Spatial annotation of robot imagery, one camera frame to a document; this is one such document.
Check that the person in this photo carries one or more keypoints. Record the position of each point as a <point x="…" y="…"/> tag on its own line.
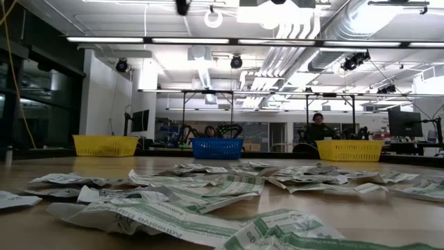
<point x="209" y="132"/>
<point x="317" y="131"/>

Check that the blue plastic basket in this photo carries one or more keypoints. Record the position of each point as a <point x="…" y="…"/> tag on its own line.
<point x="217" y="149"/>

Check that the brown cardboard box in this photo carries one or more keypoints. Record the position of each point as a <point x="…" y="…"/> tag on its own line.
<point x="252" y="146"/>

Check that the black office chair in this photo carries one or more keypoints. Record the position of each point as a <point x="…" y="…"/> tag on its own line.
<point x="304" y="148"/>

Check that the yellow plastic basket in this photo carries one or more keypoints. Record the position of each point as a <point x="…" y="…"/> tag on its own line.
<point x="105" y="146"/>
<point x="349" y="150"/>

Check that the black ceiling spotlights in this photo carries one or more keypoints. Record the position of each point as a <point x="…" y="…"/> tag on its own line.
<point x="354" y="62"/>
<point x="386" y="89"/>

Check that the black computer monitor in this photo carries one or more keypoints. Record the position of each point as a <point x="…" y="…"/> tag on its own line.
<point x="404" y="123"/>

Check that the small grey cylinder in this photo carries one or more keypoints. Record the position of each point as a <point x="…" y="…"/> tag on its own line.
<point x="8" y="155"/>

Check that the black hanging dome camera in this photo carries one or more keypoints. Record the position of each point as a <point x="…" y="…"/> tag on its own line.
<point x="236" y="62"/>
<point x="121" y="65"/>

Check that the black wall monitor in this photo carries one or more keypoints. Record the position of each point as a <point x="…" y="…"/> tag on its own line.
<point x="140" y="120"/>

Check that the black metal rig frame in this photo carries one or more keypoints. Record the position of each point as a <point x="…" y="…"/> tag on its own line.
<point x="307" y="118"/>

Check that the long ceiling light rail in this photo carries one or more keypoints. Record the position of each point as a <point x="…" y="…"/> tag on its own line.
<point x="270" y="41"/>

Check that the silver ceiling duct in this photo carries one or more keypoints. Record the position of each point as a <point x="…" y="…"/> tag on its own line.
<point x="329" y="34"/>

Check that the black glass partition frame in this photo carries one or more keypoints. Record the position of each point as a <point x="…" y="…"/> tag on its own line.
<point x="55" y="62"/>

